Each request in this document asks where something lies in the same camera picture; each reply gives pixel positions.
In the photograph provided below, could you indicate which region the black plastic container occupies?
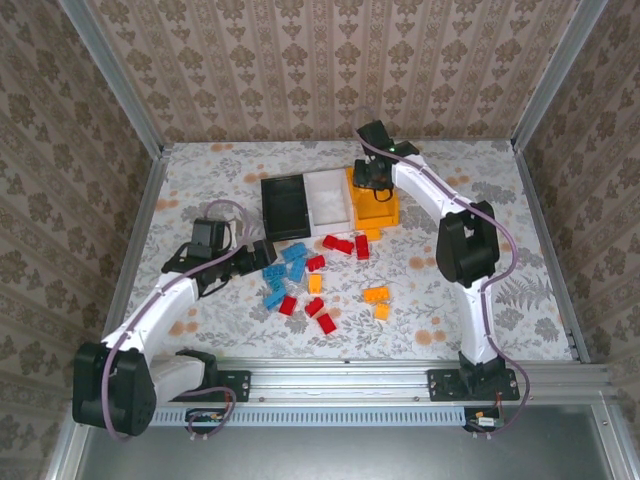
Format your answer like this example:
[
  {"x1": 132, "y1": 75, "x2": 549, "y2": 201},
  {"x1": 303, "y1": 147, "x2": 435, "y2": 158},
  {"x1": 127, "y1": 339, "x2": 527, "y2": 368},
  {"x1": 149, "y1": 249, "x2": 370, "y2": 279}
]
[{"x1": 259, "y1": 174, "x2": 314, "y2": 242}]

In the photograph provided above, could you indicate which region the small left connector board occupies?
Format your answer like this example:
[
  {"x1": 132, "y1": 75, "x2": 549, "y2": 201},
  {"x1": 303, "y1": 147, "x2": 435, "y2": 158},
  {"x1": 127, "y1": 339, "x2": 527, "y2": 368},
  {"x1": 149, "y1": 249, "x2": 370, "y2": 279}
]
[{"x1": 187, "y1": 408, "x2": 224, "y2": 429}]

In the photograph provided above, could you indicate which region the small right connector board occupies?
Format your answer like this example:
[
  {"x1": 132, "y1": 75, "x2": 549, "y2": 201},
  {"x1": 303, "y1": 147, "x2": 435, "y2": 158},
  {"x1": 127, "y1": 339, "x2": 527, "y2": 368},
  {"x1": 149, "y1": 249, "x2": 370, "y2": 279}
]
[{"x1": 464, "y1": 407, "x2": 504, "y2": 432}]

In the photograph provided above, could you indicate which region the aluminium frame post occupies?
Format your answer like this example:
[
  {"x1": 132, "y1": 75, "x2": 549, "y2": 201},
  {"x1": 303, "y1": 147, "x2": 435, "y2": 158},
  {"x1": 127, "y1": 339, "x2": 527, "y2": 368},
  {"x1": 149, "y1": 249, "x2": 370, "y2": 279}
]
[
  {"x1": 510, "y1": 0, "x2": 609, "y2": 151},
  {"x1": 58, "y1": 0, "x2": 166, "y2": 159}
]

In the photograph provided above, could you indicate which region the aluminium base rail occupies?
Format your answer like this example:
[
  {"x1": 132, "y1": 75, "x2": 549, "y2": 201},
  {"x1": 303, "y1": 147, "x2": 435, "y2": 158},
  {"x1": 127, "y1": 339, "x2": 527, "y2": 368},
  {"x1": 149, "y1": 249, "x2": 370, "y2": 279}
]
[{"x1": 154, "y1": 357, "x2": 614, "y2": 404}]

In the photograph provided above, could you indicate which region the small connector board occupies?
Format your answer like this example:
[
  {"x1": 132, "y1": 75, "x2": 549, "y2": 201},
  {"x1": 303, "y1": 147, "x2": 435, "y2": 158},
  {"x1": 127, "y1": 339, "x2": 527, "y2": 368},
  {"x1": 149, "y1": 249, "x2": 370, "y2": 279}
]
[
  {"x1": 464, "y1": 407, "x2": 504, "y2": 432},
  {"x1": 187, "y1": 408, "x2": 224, "y2": 429}
]

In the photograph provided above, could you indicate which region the floral patterned table cover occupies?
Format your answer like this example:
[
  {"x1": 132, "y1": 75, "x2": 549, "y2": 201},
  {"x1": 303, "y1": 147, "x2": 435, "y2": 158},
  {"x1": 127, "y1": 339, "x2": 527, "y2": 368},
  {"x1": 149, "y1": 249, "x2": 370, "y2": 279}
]
[{"x1": 114, "y1": 140, "x2": 574, "y2": 361}]

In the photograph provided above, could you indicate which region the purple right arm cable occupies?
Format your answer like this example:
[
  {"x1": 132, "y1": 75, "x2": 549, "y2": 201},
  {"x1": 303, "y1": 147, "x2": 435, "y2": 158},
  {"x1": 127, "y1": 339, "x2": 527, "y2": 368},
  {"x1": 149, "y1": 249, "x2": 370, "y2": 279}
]
[{"x1": 354, "y1": 107, "x2": 531, "y2": 441}]

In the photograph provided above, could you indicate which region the orange plastic container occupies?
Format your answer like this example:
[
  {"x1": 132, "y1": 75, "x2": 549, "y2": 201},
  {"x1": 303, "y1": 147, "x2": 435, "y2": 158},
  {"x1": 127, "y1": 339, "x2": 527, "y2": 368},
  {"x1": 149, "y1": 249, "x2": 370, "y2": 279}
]
[{"x1": 344, "y1": 167, "x2": 401, "y2": 232}]

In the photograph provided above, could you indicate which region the aluminium side rail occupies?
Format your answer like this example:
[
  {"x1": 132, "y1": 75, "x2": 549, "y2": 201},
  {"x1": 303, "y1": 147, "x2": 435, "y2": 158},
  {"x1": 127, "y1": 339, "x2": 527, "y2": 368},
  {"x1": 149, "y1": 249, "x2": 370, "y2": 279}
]
[
  {"x1": 94, "y1": 147, "x2": 174, "y2": 351},
  {"x1": 512, "y1": 142, "x2": 592, "y2": 364}
]

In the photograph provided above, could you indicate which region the grey metal panel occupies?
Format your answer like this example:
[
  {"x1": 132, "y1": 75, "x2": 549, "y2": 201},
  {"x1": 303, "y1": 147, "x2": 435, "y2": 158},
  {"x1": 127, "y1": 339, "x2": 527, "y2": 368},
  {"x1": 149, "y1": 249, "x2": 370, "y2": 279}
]
[{"x1": 79, "y1": 407, "x2": 619, "y2": 480}]

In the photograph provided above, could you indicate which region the grey slotted cable duct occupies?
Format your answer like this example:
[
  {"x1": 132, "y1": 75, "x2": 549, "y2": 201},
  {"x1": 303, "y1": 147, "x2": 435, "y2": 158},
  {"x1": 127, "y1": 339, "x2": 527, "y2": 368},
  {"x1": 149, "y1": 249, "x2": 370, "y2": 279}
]
[{"x1": 149, "y1": 405, "x2": 469, "y2": 427}]

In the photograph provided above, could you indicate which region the white plastic container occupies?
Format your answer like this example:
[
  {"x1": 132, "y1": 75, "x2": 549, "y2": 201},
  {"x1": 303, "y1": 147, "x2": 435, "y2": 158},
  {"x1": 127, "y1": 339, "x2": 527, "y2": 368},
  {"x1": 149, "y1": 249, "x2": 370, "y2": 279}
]
[{"x1": 303, "y1": 168, "x2": 355, "y2": 236}]

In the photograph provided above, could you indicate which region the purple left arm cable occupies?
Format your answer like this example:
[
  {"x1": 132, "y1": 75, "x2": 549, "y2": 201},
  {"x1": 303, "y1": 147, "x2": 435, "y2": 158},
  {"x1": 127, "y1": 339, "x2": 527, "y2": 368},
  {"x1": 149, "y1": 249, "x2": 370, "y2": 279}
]
[{"x1": 102, "y1": 199, "x2": 254, "y2": 444}]

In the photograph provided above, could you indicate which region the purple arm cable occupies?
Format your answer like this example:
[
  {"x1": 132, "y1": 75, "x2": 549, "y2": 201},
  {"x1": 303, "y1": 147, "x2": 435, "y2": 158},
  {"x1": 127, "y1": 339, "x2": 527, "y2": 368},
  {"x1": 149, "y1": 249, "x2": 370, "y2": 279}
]
[
  {"x1": 102, "y1": 199, "x2": 254, "y2": 444},
  {"x1": 354, "y1": 107, "x2": 531, "y2": 441}
]

